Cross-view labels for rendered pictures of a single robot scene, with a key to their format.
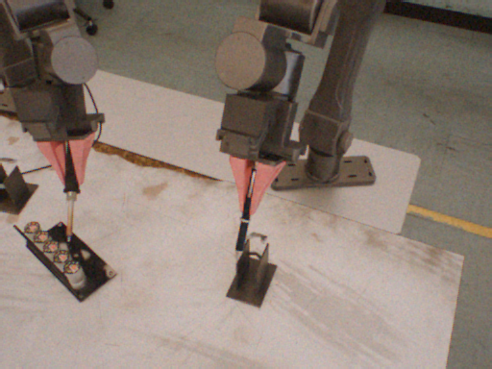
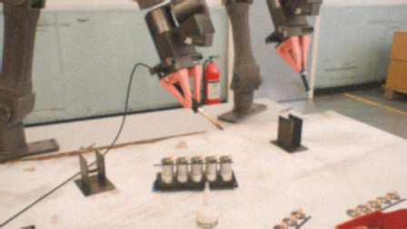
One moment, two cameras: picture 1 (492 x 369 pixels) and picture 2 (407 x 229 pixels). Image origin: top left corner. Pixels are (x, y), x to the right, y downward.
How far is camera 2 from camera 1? 0.83 m
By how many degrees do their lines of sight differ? 48
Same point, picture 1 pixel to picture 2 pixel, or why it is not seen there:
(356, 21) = (245, 14)
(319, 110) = (245, 63)
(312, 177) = (246, 111)
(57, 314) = (233, 200)
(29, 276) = (183, 200)
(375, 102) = not seen: hidden behind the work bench
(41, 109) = (208, 24)
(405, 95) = not seen: hidden behind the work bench
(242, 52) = not seen: outside the picture
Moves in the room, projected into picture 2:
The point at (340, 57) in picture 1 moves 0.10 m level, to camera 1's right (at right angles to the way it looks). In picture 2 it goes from (244, 33) to (263, 30)
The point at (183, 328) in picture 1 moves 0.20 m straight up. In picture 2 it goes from (297, 169) to (304, 79)
